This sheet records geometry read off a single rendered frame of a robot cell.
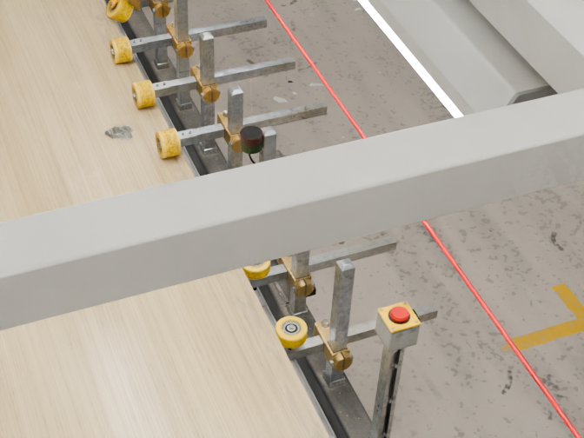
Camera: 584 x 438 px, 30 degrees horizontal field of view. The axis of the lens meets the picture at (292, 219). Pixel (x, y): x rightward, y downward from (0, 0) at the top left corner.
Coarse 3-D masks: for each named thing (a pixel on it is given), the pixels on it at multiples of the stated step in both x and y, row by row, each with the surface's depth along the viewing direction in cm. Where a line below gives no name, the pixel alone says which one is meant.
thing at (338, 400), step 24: (144, 24) 403; (168, 72) 381; (168, 96) 371; (192, 120) 362; (192, 144) 353; (216, 144) 353; (216, 168) 345; (264, 288) 311; (288, 288) 308; (288, 312) 301; (312, 336) 295; (312, 360) 289; (312, 384) 289; (336, 384) 282; (336, 408) 278; (360, 408) 278; (336, 432) 279; (360, 432) 273
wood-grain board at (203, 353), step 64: (0, 0) 374; (64, 0) 376; (0, 64) 347; (64, 64) 348; (128, 64) 349; (0, 128) 323; (64, 128) 324; (0, 192) 303; (64, 192) 304; (128, 192) 305; (64, 320) 269; (128, 320) 270; (192, 320) 271; (256, 320) 272; (0, 384) 254; (64, 384) 255; (128, 384) 255; (192, 384) 256; (256, 384) 257
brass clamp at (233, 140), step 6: (222, 114) 321; (222, 120) 319; (222, 126) 318; (228, 132) 315; (228, 138) 316; (234, 138) 314; (228, 144) 318; (234, 144) 314; (234, 150) 315; (240, 150) 317
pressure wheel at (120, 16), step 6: (120, 0) 364; (126, 0) 366; (108, 6) 368; (114, 6) 365; (120, 6) 363; (126, 6) 365; (132, 6) 367; (108, 12) 367; (114, 12) 364; (120, 12) 364; (126, 12) 365; (114, 18) 366; (120, 18) 366; (126, 18) 366
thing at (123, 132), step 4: (112, 128) 324; (116, 128) 323; (120, 128) 324; (124, 128) 324; (128, 128) 324; (104, 132) 323; (108, 132) 322; (112, 132) 323; (116, 132) 323; (120, 132) 323; (124, 132) 321; (128, 132) 324; (112, 136) 321; (116, 136) 322; (120, 136) 322; (124, 136) 322; (128, 136) 322; (132, 136) 322; (124, 140) 321; (128, 140) 321
